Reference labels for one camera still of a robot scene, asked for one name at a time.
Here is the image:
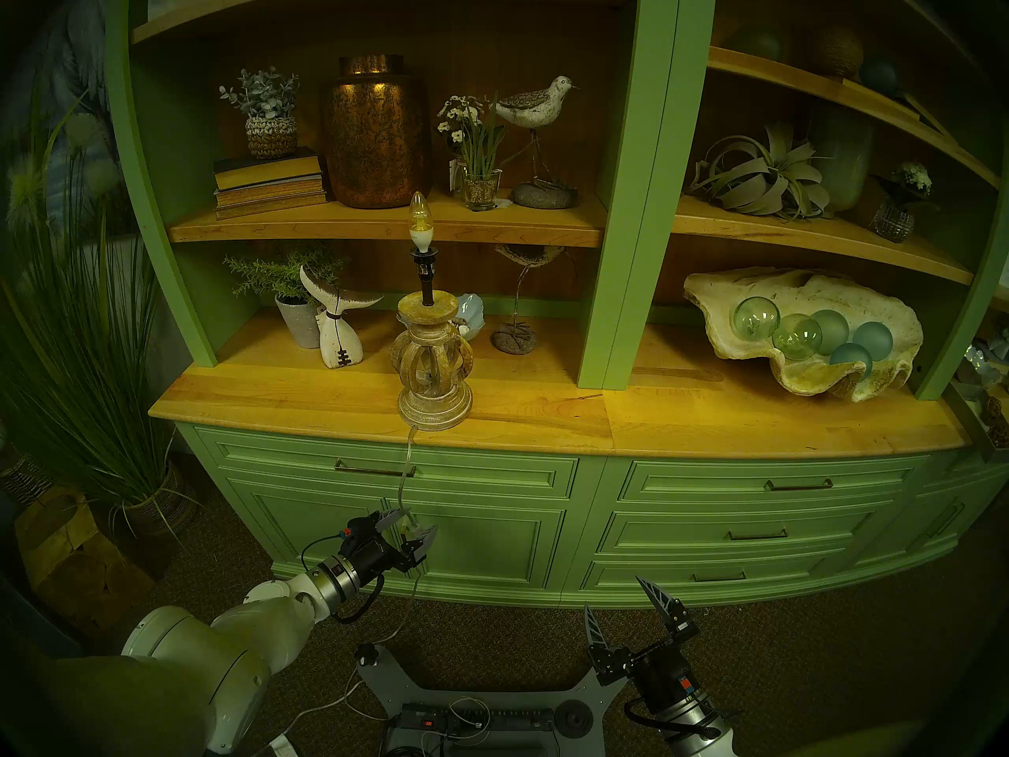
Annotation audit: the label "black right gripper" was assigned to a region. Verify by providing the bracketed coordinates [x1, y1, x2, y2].
[583, 577, 702, 713]

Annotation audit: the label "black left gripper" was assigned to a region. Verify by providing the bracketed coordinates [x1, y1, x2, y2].
[339, 509, 439, 592]

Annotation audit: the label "clear lamp cable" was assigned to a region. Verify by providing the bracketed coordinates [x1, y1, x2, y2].
[264, 424, 423, 757]

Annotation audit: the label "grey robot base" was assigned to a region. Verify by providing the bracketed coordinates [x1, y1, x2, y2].
[355, 643, 631, 757]

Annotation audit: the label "black power strip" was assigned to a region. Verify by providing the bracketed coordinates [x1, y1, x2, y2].
[398, 704, 557, 736]

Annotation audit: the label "carved wooden table lamp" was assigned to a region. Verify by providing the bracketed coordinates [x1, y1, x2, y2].
[390, 247, 475, 433]

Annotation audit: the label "white whale tail figurine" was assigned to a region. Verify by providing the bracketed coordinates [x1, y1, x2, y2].
[300, 265, 385, 370]

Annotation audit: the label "brown shorebird figurine on stone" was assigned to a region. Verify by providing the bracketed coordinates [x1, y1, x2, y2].
[490, 244, 567, 356]

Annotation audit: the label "fern in grey pot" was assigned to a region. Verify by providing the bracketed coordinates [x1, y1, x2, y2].
[223, 247, 348, 350]

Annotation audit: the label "giant clam shell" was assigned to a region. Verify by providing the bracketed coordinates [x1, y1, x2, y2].
[683, 267, 925, 403]

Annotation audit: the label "candle shaped light bulb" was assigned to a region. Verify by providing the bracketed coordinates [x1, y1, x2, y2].
[408, 192, 436, 253]

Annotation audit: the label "clear green glass ball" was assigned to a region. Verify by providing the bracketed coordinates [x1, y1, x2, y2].
[732, 296, 780, 341]
[773, 314, 822, 360]

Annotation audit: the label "wooden log block stool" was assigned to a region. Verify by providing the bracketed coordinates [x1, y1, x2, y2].
[14, 486, 155, 630]

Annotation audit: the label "frosted teal glass ball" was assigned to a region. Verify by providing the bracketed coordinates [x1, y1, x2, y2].
[851, 322, 895, 362]
[829, 342, 874, 378]
[810, 309, 851, 354]

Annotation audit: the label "flowers in glass vase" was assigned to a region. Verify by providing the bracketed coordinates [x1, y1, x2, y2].
[437, 95, 505, 212]

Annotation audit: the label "tall grass plant in basket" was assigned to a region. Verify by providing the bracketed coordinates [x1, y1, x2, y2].
[0, 93, 202, 539]

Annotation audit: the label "thick old hardcover book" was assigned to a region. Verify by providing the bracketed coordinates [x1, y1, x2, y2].
[213, 150, 324, 191]

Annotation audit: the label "striped woven basket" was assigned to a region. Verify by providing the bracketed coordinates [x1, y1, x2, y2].
[0, 448, 52, 508]

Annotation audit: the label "green wooden shelf cabinet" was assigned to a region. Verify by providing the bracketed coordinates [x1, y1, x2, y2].
[106, 0, 1009, 610]

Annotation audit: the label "copper metal vase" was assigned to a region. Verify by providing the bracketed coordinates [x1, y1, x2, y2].
[322, 54, 430, 210]

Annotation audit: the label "dark tray of glass trinkets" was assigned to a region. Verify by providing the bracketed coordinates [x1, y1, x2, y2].
[942, 330, 1009, 463]

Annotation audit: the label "succulent in woven pot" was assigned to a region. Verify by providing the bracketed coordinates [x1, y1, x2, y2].
[219, 67, 300, 161]

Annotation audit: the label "white shorebird figurine on stone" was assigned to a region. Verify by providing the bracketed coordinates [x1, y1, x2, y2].
[493, 76, 580, 210]

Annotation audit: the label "pale air plant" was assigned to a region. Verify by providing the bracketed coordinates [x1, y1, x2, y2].
[690, 123, 832, 220]

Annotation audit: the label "small plant in glass vase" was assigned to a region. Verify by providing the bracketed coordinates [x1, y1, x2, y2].
[869, 162, 933, 244]

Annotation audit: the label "green glass vase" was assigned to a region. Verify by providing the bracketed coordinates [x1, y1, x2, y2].
[812, 105, 876, 212]

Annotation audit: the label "blue white feather painting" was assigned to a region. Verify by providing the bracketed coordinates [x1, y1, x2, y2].
[0, 0, 119, 236]

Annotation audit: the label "dark green ball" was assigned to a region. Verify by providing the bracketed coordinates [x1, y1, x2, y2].
[725, 26, 785, 62]

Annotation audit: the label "dark teal ball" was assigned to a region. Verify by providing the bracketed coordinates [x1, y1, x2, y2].
[858, 54, 901, 98]

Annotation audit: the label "brown woven ball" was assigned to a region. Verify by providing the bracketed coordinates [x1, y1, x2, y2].
[812, 26, 866, 78]

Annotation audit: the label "long bronze drawer handle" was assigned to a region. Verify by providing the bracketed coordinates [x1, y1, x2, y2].
[333, 459, 417, 479]

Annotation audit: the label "black left wrist camera cable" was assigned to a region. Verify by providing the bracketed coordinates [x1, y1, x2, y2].
[301, 531, 387, 627]

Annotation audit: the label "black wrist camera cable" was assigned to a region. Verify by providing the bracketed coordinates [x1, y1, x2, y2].
[301, 531, 387, 627]
[623, 696, 742, 742]

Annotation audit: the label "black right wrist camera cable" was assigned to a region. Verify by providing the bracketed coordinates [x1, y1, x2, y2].
[623, 696, 742, 742]

